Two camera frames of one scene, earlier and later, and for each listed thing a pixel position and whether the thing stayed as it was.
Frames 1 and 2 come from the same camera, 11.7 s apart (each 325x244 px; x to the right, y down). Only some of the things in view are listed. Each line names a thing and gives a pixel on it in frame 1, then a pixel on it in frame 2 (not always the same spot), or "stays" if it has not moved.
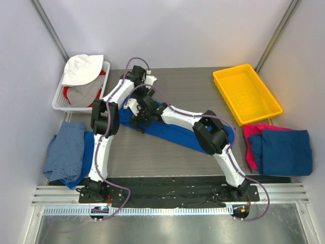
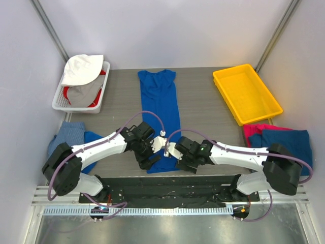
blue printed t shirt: (231, 132) to (159, 109)
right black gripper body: (140, 116) to (186, 165)
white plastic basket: (60, 102) stays
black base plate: (185, 191) stays
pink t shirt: (254, 129) stays
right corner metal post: (280, 30) stays
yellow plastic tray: (249, 100) stays
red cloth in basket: (65, 90) stays
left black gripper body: (146, 91) to (146, 160)
